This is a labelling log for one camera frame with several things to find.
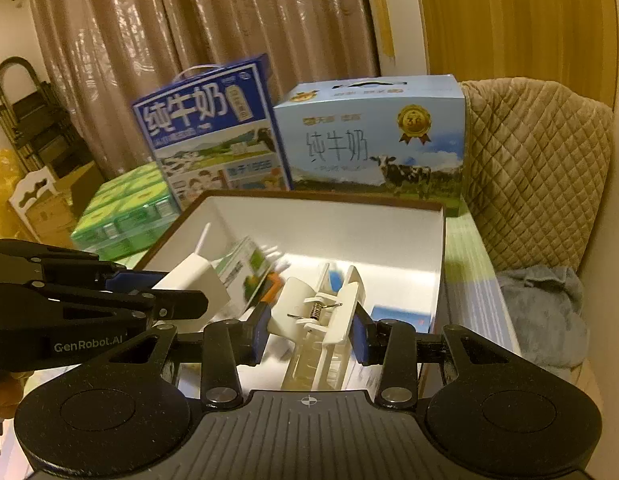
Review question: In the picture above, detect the wooden door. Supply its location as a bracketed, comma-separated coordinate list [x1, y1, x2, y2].
[414, 0, 619, 111]

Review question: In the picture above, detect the blue medicine box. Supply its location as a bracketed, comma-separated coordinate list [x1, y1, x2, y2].
[349, 305, 435, 391]

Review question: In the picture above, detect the brown cardboard storage box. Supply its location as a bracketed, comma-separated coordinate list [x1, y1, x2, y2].
[132, 190, 447, 396]

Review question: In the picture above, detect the cardboard box with white flap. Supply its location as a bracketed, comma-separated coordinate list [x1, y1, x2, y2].
[8, 167, 85, 248]

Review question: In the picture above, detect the light blue milk carton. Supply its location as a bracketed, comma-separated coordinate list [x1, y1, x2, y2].
[273, 75, 465, 218]

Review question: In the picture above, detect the orange plastic tool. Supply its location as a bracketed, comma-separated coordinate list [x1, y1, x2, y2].
[262, 270, 282, 306]

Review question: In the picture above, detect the beige patterned curtain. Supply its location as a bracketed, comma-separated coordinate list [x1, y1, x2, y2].
[29, 0, 380, 181]

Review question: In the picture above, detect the white router with antenna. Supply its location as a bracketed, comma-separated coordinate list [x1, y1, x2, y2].
[152, 222, 230, 333]

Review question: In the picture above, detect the plain brown cardboard box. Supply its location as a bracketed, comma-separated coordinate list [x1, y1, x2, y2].
[54, 160, 107, 211]

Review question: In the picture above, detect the green pack of drink cartons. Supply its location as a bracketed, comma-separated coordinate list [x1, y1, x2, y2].
[70, 160, 182, 261]

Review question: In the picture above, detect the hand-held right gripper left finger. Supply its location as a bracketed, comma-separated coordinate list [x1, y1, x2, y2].
[112, 304, 273, 408]

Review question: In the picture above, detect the white plastic clip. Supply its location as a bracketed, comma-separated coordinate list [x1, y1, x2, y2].
[266, 262, 365, 391]

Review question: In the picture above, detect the dark blue milk carton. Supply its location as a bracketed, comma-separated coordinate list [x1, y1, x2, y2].
[132, 52, 292, 211]

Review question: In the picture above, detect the yellow plastic bag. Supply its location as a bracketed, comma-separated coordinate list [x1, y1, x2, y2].
[0, 150, 35, 241]

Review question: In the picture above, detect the quilted beige chair cover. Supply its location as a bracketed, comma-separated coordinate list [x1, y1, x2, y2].
[459, 77, 615, 281]

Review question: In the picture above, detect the grey cloth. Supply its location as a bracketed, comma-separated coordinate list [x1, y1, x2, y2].
[497, 265, 590, 368]

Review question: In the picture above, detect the green medicine box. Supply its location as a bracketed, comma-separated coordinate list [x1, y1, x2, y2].
[209, 235, 277, 318]

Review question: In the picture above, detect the folded black ladder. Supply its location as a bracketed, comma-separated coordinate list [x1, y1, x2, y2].
[0, 56, 92, 181]

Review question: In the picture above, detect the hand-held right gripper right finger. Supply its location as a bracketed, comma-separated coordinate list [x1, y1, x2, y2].
[350, 304, 507, 408]

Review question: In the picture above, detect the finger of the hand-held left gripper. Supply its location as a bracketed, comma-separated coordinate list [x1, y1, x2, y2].
[0, 282, 209, 331]
[0, 238, 170, 293]

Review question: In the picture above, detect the person's left hand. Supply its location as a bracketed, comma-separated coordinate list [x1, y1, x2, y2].
[0, 375, 22, 411]

